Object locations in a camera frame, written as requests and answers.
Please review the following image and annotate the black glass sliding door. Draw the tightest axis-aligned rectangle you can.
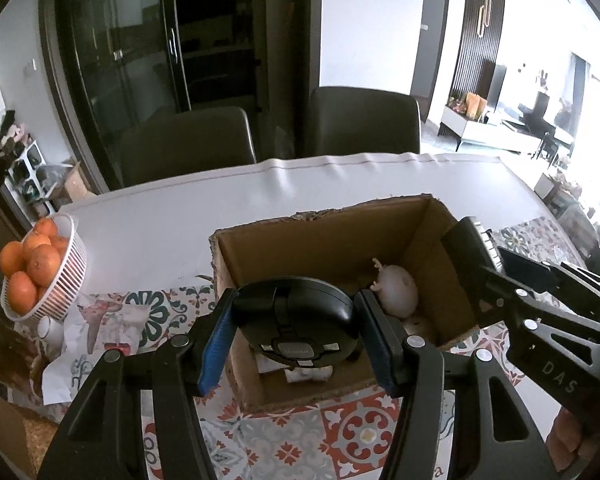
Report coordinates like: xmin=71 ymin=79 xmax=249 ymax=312
xmin=39 ymin=0 xmax=321 ymax=191

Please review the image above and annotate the person's right hand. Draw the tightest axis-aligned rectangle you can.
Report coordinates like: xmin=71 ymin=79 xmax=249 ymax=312
xmin=545 ymin=407 xmax=588 ymax=471

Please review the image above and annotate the small white cup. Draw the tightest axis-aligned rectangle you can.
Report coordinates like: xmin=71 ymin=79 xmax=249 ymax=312
xmin=36 ymin=316 xmax=65 ymax=353

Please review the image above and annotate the white crumpled tissue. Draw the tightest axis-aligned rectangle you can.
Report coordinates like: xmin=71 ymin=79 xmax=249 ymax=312
xmin=45 ymin=345 xmax=83 ymax=403

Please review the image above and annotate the pile of oranges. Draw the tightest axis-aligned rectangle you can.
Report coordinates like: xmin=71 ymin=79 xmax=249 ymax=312
xmin=0 ymin=217 xmax=71 ymax=311

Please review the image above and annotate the grey dining chair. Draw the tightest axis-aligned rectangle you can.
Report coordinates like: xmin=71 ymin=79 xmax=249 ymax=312
xmin=117 ymin=106 xmax=258 ymax=188
xmin=307 ymin=86 xmax=422 ymax=156

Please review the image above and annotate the dark slatted wall panel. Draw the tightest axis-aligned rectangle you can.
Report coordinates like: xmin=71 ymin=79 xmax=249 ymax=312
xmin=455 ymin=0 xmax=508 ymax=108

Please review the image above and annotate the white cubby shelf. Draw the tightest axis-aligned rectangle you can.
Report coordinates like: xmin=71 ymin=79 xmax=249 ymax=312
xmin=2 ymin=140 xmax=48 ymax=211

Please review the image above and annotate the white slatted fruit basket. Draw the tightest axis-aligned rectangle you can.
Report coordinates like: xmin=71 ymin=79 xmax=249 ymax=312
xmin=0 ymin=212 xmax=88 ymax=322

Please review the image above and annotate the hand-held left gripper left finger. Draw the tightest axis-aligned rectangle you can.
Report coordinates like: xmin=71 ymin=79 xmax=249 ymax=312
xmin=36 ymin=287 xmax=238 ymax=480

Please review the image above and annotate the black round electronic device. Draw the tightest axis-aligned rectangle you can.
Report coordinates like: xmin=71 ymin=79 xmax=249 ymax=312
xmin=234 ymin=276 xmax=356 ymax=367

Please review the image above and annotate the dark room door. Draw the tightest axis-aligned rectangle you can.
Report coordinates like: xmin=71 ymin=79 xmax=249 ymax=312
xmin=411 ymin=0 xmax=452 ymax=126

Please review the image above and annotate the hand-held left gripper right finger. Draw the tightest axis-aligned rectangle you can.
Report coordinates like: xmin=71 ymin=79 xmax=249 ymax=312
xmin=354 ymin=290 xmax=556 ymax=480

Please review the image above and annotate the small cardboard floor box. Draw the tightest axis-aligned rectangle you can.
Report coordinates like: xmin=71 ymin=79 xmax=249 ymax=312
xmin=62 ymin=160 xmax=100 ymax=201

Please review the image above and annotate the woven straw box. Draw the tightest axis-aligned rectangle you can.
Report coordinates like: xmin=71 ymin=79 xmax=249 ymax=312
xmin=0 ymin=392 xmax=58 ymax=478

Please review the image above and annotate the brown cardboard box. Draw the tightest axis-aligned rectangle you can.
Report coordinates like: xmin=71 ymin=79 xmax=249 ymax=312
xmin=209 ymin=192 xmax=481 ymax=413

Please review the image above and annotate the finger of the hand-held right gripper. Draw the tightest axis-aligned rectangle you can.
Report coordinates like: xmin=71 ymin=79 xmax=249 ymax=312
xmin=440 ymin=216 xmax=600 ymax=342
xmin=497 ymin=246 xmax=600 ymax=311

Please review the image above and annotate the pink round toy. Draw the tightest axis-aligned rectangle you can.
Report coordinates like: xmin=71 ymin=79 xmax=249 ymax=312
xmin=371 ymin=257 xmax=418 ymax=317

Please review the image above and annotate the white low cabinet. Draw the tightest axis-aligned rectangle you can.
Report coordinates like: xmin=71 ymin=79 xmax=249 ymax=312
xmin=439 ymin=105 xmax=546 ymax=153

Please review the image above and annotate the floral patterned table mat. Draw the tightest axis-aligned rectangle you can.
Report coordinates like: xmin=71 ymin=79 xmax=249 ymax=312
xmin=45 ymin=215 xmax=588 ymax=480

